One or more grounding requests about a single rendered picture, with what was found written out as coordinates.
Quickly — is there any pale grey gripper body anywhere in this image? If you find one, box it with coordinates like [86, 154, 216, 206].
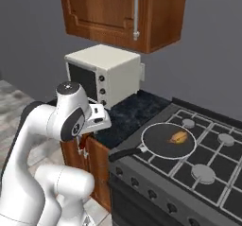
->
[82, 112, 112, 135]

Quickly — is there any black frying pan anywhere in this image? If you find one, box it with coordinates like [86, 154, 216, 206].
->
[108, 122, 198, 163]

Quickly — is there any browned chicken drumstick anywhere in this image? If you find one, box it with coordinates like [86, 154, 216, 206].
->
[173, 130, 190, 143]
[166, 134, 181, 145]

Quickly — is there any wooden base cupboard door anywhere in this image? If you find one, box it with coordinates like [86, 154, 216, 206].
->
[85, 135, 112, 213]
[60, 134, 88, 174]

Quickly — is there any black stove knob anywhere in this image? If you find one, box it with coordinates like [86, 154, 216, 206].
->
[147, 189, 158, 200]
[114, 166, 124, 177]
[187, 217, 200, 226]
[166, 202, 178, 214]
[130, 177, 140, 188]

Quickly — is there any white toaster oven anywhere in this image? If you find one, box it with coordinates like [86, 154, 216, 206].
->
[63, 43, 142, 111]

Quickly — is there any dark grey gas stove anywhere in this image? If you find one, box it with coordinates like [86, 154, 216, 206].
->
[108, 97, 242, 226]

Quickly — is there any white wall socket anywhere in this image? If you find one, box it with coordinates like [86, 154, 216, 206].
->
[139, 62, 147, 82]

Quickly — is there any wooden wall cupboard door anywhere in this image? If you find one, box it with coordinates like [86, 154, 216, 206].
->
[59, 0, 149, 53]

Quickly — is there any silver cupboard door handle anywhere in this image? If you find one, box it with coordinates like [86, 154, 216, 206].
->
[132, 0, 142, 42]

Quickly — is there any wooden wall cupboard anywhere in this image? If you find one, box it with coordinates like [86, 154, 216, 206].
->
[59, 0, 187, 55]

